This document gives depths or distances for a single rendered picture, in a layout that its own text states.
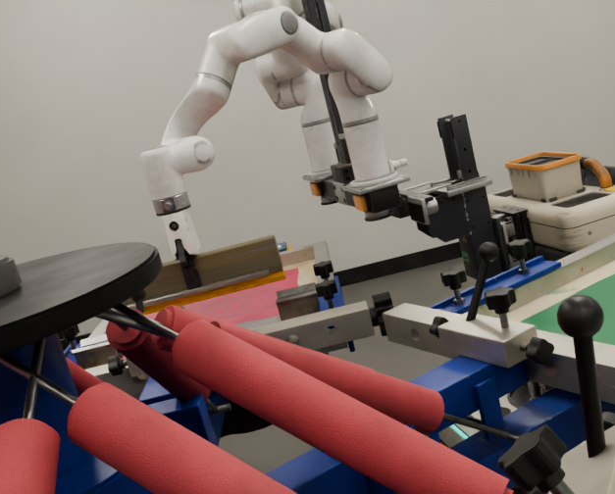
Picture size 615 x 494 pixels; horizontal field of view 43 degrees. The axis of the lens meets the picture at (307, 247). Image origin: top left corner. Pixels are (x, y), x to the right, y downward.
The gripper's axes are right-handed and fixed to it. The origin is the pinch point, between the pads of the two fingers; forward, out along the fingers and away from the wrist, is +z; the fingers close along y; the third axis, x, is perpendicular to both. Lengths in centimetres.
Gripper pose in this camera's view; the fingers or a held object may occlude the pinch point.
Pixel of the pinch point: (193, 276)
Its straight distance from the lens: 168.9
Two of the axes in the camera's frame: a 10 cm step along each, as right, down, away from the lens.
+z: 2.5, 9.4, 2.1
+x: -9.7, 2.5, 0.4
